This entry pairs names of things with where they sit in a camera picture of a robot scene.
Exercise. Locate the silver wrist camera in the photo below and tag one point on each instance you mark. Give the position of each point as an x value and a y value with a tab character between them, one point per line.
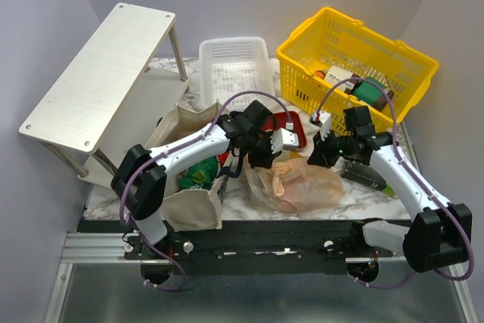
323	121
283	140

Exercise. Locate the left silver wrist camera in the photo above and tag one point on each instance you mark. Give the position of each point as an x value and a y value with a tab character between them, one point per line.
283	140

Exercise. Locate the white perforated plastic basket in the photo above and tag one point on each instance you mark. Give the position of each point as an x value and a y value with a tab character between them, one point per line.
228	66

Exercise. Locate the aluminium rail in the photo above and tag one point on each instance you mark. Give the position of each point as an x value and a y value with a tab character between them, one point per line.
92	248

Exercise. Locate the white brown bottle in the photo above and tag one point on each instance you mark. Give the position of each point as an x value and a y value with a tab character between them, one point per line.
337	74

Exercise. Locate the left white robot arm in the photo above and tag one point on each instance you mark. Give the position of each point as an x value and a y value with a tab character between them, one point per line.
141	179

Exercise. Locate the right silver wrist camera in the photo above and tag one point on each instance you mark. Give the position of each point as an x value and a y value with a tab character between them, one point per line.
323	121

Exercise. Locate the black green razor box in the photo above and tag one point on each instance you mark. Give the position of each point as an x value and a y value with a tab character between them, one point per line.
366	176

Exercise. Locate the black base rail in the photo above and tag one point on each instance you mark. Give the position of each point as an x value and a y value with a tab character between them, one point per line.
250	248

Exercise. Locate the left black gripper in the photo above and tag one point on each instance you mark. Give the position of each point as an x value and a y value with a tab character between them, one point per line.
265	160

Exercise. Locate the green brown box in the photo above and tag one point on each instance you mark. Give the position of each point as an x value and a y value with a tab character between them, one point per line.
371	95

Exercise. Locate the red lacquer tray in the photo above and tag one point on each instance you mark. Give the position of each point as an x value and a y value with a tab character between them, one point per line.
222	141

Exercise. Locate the white wooden shelf stand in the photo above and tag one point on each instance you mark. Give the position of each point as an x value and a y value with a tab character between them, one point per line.
128	75

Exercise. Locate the peach plastic grocery bag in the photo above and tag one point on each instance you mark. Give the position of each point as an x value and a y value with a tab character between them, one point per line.
294	187

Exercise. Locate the small orange capped item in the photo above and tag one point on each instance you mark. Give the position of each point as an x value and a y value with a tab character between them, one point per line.
321	74

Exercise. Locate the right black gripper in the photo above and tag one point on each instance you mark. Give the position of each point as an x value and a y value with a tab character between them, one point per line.
321	155

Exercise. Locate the green snack packet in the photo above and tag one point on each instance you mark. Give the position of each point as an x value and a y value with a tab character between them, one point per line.
199	176

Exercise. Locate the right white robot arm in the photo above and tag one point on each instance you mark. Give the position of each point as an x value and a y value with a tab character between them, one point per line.
440	231

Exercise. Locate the yellow shopping basket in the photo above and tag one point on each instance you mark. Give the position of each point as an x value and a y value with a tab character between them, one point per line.
331	38

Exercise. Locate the beige canvas tote bag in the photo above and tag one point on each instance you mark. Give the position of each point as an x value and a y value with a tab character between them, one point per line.
193	198

